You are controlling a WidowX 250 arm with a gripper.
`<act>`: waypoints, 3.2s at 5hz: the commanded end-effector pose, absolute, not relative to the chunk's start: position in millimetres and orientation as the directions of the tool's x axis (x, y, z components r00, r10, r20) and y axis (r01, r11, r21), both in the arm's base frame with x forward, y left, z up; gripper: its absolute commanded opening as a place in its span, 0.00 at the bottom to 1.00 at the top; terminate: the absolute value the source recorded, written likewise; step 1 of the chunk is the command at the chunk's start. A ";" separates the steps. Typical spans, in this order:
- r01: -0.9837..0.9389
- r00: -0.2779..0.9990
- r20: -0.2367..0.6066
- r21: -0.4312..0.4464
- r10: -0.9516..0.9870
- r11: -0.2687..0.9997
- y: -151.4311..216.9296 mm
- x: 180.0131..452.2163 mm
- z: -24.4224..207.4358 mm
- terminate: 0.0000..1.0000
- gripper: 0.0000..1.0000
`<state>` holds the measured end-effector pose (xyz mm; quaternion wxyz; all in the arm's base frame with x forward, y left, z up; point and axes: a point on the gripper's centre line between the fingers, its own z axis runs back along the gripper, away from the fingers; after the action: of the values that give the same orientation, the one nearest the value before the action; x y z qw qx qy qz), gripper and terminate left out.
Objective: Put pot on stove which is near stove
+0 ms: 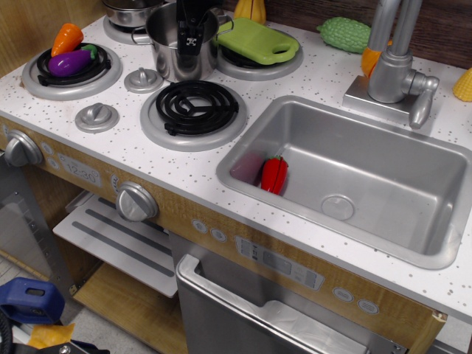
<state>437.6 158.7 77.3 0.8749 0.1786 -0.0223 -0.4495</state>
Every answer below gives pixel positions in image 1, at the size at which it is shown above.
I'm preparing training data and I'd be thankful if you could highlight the yellow tape piece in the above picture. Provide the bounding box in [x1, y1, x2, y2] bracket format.
[27, 323, 75, 350]

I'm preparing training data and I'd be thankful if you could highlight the white oven rack shelf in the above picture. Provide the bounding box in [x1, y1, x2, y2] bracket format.
[53, 192, 177, 298]

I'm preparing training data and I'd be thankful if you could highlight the grey knob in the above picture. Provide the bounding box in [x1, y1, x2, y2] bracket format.
[124, 67, 164, 94]
[74, 103, 119, 133]

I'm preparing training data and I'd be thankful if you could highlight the silver dishwasher door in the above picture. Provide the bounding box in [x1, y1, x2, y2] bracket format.
[170, 234, 407, 353]

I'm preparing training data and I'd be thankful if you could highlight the yellow toy corn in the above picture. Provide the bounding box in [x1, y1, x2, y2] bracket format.
[452, 68, 472, 103]

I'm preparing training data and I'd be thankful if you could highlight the grey oven dial left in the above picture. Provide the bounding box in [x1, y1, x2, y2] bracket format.
[4, 130, 43, 167]

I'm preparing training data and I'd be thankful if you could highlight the front left stove burner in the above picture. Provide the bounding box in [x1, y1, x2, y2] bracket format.
[22, 43, 122, 101]

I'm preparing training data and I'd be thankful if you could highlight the purple toy eggplant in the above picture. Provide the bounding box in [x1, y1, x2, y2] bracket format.
[47, 44, 98, 77]

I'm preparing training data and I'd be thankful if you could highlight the tall silver metal pot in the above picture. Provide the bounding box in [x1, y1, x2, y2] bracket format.
[143, 1, 223, 83]

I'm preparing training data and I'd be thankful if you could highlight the red toy pepper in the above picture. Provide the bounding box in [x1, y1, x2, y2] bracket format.
[261, 156, 288, 195]

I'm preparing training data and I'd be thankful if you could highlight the yellow toy squash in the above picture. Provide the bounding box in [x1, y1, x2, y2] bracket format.
[234, 0, 266, 24]

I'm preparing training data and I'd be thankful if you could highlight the grey top knob rear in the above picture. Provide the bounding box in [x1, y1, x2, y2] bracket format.
[124, 67, 164, 94]

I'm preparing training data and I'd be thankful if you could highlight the orange toy carrot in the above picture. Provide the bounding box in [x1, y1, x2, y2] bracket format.
[51, 23, 84, 57]

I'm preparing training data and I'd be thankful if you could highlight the grey toy sink basin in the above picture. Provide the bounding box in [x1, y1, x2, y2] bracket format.
[217, 96, 471, 270]

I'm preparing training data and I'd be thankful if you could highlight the back right stove burner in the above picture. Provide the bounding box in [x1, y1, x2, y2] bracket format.
[217, 44, 303, 81]

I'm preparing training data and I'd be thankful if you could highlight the silver toy faucet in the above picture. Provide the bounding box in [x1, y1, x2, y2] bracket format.
[342, 1, 440, 129]

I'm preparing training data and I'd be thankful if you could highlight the back left stove burner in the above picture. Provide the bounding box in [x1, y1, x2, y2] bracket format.
[103, 16, 150, 45]

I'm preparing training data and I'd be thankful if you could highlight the green toy bitter gourd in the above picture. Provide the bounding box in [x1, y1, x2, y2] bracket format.
[317, 17, 371, 54]

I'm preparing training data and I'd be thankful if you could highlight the grey oven dial right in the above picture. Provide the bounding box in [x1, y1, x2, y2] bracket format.
[115, 181, 159, 222]

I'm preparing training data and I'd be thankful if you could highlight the orange toy behind faucet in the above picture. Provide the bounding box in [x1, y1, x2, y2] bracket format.
[361, 42, 383, 78]

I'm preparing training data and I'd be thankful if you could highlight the open oven door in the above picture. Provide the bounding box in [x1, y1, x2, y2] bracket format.
[1, 156, 77, 296]

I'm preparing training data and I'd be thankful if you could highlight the green plastic cutting board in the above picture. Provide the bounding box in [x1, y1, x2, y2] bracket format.
[215, 18, 299, 66]

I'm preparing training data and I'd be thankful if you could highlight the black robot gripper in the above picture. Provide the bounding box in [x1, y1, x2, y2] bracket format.
[176, 0, 223, 55]

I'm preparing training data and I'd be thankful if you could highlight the grey top knob front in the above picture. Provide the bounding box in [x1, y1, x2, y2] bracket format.
[74, 103, 119, 133]

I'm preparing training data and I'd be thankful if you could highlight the front right stove burner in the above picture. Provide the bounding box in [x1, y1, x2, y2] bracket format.
[139, 80, 248, 152]

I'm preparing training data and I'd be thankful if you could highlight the small silver pot at back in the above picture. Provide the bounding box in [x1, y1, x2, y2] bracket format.
[102, 0, 164, 28]

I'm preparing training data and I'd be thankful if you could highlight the grey oven dial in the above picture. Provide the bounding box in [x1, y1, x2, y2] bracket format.
[4, 130, 43, 167]
[115, 181, 159, 222]

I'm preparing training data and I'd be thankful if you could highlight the stove burner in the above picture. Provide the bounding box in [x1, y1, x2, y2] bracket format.
[103, 16, 150, 45]
[22, 43, 122, 101]
[139, 80, 248, 152]
[217, 44, 303, 81]

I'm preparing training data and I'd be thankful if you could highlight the blue clamp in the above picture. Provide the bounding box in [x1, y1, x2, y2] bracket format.
[1, 277, 66, 325]

